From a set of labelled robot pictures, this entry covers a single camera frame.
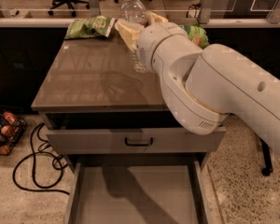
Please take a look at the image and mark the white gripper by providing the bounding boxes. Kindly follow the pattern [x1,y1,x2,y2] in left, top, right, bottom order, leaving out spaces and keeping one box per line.
[118,12,190,74]

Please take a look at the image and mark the clear plastic water bottle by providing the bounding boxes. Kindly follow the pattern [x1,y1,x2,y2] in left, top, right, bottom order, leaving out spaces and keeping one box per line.
[120,0,147,73]

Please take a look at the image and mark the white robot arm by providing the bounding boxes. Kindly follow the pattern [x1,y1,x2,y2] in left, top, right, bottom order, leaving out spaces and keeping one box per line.
[115,14,280,157]

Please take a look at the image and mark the grey drawer cabinet counter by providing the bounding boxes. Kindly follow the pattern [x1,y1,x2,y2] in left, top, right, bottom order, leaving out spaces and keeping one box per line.
[30,18,241,173]

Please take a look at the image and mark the grey top drawer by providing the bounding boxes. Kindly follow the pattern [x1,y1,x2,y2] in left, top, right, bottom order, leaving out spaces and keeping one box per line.
[45,110,227,156]

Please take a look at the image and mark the grey open middle drawer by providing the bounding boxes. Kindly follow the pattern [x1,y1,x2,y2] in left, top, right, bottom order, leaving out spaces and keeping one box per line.
[64,162,214,224]

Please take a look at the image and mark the white paper bowl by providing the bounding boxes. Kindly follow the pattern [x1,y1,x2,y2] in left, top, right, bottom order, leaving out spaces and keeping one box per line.
[114,19,121,31]

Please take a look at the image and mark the green chip bag left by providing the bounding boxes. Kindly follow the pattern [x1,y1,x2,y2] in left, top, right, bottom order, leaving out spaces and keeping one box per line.
[65,15,115,39]

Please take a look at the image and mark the green snack bag right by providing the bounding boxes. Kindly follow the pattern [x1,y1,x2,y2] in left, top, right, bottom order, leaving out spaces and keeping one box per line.
[181,25,209,49]

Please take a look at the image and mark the black office chair left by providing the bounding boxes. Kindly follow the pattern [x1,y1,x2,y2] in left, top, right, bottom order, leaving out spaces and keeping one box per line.
[48,0,90,17]

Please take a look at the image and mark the black stand leg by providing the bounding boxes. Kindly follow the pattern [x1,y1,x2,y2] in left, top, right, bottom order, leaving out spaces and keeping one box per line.
[260,140,273,176]

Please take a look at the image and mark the black drawer handle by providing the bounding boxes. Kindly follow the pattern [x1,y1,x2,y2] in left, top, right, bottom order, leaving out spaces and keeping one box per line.
[124,137,154,147]

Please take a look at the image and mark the black floor cable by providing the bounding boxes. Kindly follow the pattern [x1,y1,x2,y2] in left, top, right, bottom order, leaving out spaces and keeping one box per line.
[11,122,71,196]

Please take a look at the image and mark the black wire basket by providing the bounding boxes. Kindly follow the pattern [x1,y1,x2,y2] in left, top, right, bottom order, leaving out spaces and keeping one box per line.
[0,111,27,156]

